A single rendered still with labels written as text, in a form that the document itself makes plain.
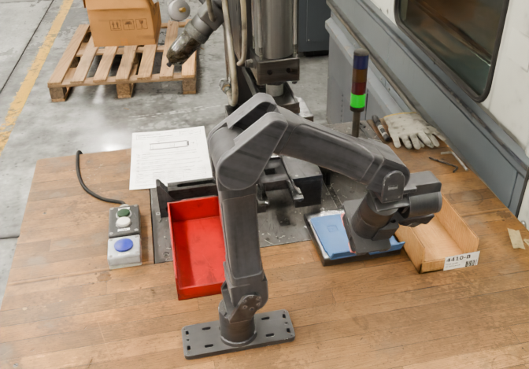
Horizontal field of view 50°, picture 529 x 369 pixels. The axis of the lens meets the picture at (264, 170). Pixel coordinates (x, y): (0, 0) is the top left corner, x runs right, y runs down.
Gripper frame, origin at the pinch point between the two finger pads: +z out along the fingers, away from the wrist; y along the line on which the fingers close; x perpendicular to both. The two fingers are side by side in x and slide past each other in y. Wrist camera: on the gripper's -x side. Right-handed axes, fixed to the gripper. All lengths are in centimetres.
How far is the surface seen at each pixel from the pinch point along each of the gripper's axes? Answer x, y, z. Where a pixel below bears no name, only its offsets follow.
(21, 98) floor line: 125, 220, 240
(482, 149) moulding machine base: -52, 30, 27
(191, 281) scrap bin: 31.8, 0.6, 10.8
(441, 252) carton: -20.6, -2.4, 8.1
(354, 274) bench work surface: -0.9, -3.9, 8.2
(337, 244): 0.6, 3.4, 9.6
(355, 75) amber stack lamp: -14.7, 45.5, 8.6
